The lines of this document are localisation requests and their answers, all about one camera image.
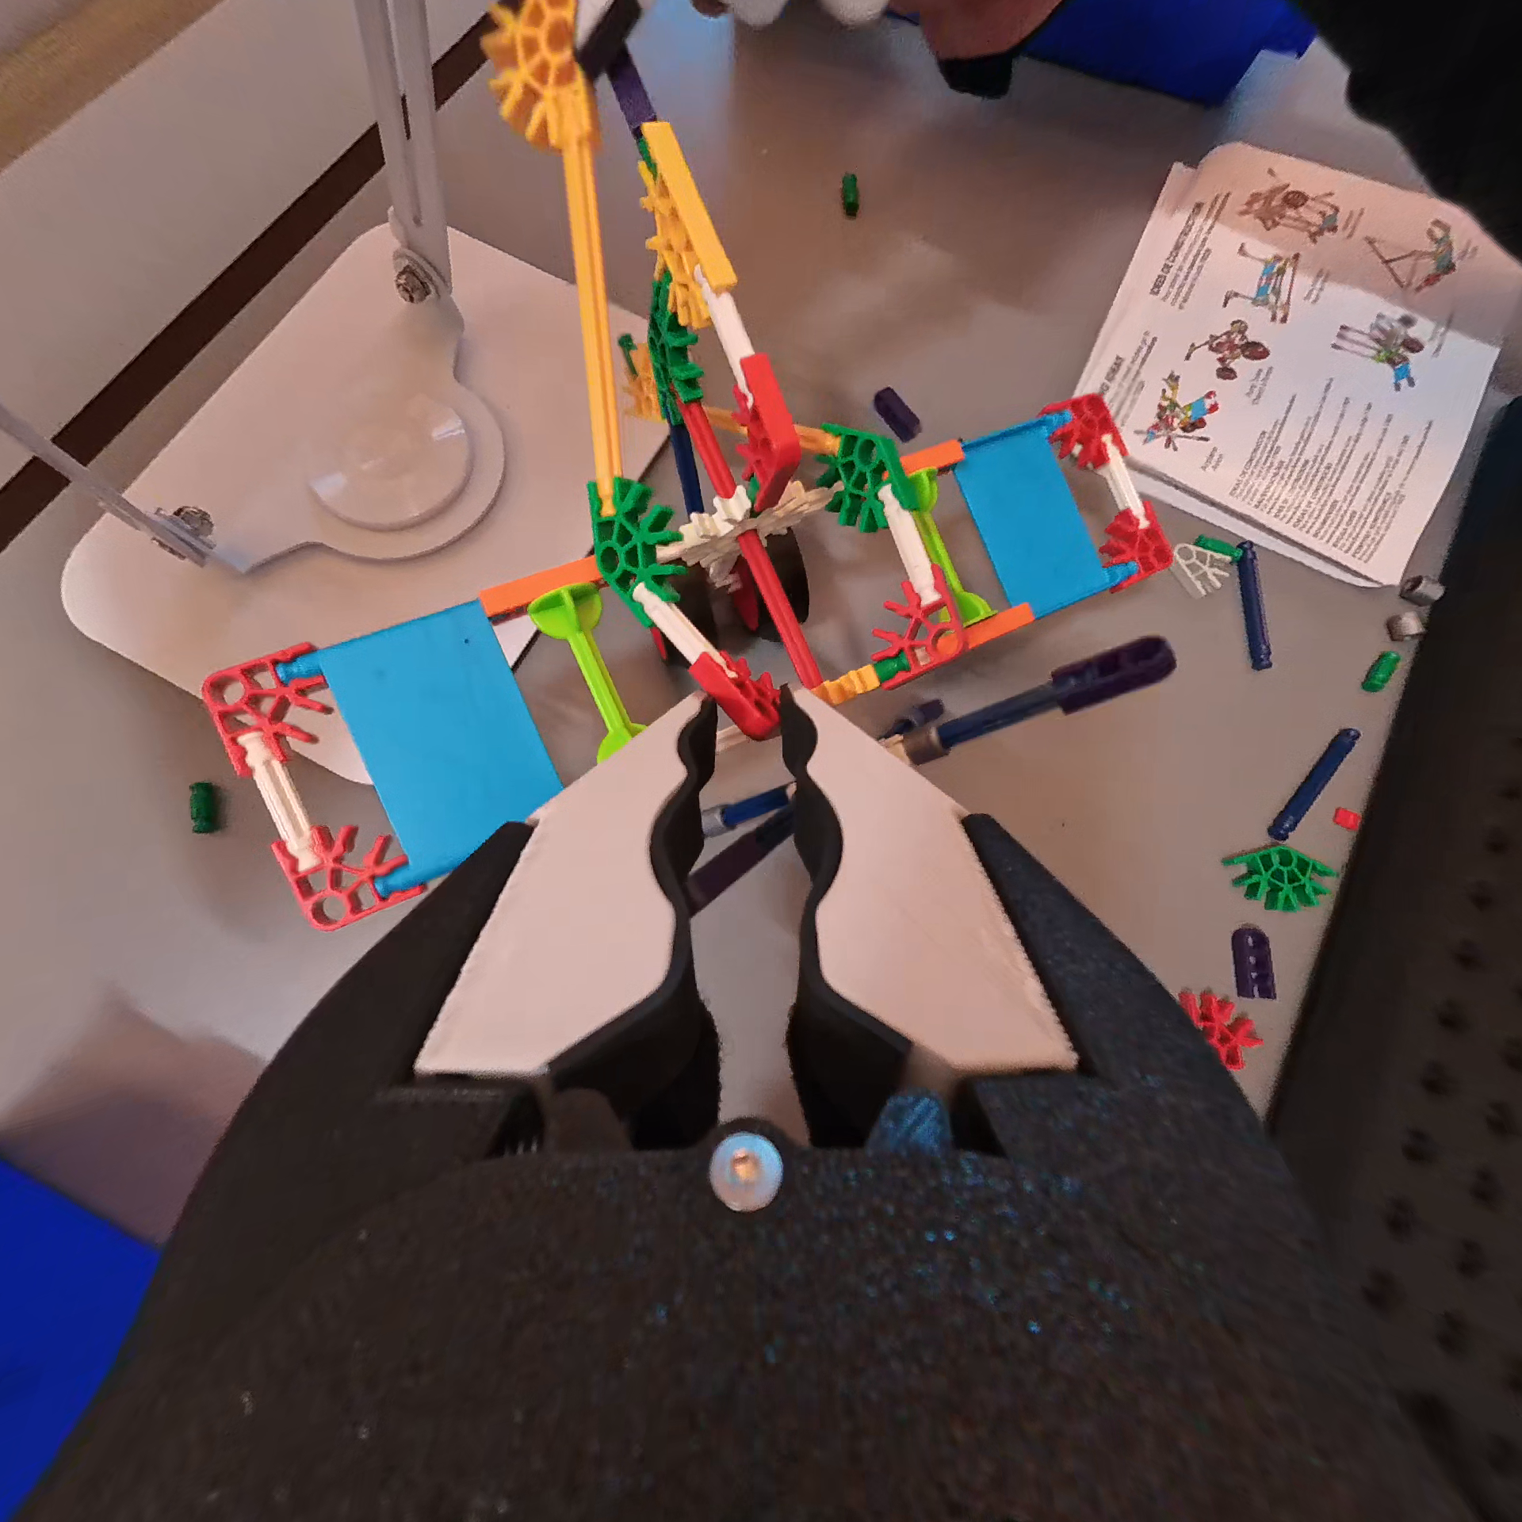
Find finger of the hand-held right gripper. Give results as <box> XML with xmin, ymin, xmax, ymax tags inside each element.
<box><xmin>574</xmin><ymin>0</ymin><xmax>652</xmax><ymax>77</ymax></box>

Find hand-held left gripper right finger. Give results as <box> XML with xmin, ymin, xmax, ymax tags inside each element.
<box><xmin>777</xmin><ymin>687</ymin><xmax>1081</xmax><ymax>1084</ymax></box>

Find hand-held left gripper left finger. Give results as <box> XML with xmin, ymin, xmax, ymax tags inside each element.
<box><xmin>411</xmin><ymin>691</ymin><xmax>722</xmax><ymax>1084</ymax></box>

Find colourful construction toy model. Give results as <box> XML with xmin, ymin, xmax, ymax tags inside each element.
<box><xmin>199</xmin><ymin>89</ymin><xmax>1181</xmax><ymax>932</ymax></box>

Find yellow rod with connector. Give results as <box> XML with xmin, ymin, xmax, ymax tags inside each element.
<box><xmin>480</xmin><ymin>0</ymin><xmax>628</xmax><ymax>499</ymax></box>
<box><xmin>617</xmin><ymin>339</ymin><xmax>836</xmax><ymax>457</ymax></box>

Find person's right forearm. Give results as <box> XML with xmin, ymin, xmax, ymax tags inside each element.
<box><xmin>1293</xmin><ymin>0</ymin><xmax>1522</xmax><ymax>260</ymax></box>

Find person's right hand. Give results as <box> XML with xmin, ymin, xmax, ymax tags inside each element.
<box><xmin>913</xmin><ymin>0</ymin><xmax>1067</xmax><ymax>62</ymax></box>

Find red connector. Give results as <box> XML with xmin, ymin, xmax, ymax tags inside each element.
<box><xmin>1179</xmin><ymin>988</ymin><xmax>1262</xmax><ymax>1073</ymax></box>

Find green fan connector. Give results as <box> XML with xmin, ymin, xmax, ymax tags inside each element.
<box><xmin>1222</xmin><ymin>845</ymin><xmax>1340</xmax><ymax>915</ymax></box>

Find blue plastic bin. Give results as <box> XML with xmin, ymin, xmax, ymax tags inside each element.
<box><xmin>1019</xmin><ymin>0</ymin><xmax>1317</xmax><ymax>107</ymax></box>

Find dark blue rod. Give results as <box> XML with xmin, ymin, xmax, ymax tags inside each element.
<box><xmin>1264</xmin><ymin>727</ymin><xmax>1362</xmax><ymax>845</ymax></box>
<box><xmin>1233</xmin><ymin>540</ymin><xmax>1275</xmax><ymax>674</ymax></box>

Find white instruction booklet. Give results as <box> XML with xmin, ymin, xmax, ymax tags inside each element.
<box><xmin>1072</xmin><ymin>144</ymin><xmax>1503</xmax><ymax>589</ymax></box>

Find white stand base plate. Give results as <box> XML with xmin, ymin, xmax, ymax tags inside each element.
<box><xmin>61</xmin><ymin>227</ymin><xmax>673</xmax><ymax>789</ymax></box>

